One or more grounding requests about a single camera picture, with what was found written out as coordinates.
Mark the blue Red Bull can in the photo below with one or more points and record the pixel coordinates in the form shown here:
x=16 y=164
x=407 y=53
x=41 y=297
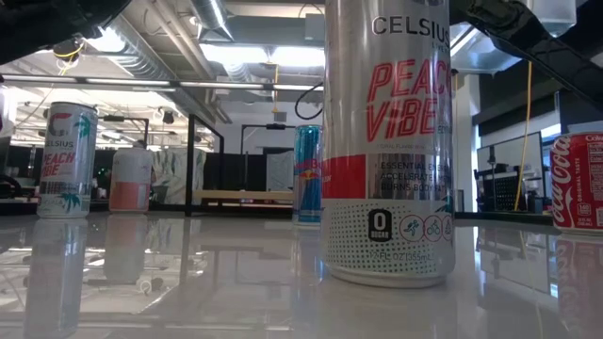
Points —
x=307 y=179

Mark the black can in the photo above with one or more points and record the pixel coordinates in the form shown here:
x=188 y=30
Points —
x=388 y=141

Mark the white and orange beverage can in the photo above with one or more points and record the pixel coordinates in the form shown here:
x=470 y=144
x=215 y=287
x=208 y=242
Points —
x=130 y=181

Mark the red Coca-Cola can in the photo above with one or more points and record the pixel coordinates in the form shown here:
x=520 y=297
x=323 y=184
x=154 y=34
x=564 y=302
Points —
x=577 y=183

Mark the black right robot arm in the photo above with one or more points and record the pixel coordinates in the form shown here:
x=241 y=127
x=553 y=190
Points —
x=532 y=37

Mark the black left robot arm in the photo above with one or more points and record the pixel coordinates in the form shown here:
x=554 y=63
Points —
x=28 y=19

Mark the leaf print fabric panel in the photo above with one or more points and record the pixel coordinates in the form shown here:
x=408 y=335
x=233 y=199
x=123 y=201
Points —
x=172 y=174

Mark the grey waste bin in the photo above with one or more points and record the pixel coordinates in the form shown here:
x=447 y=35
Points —
x=459 y=201

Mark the overhead LED light bar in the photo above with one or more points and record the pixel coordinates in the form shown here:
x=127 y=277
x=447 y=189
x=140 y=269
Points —
x=127 y=82

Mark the black pegboard rack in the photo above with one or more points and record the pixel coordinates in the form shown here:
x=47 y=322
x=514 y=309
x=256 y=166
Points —
x=499 y=193

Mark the black metal table frame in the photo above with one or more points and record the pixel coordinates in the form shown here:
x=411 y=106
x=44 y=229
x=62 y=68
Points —
x=499 y=217

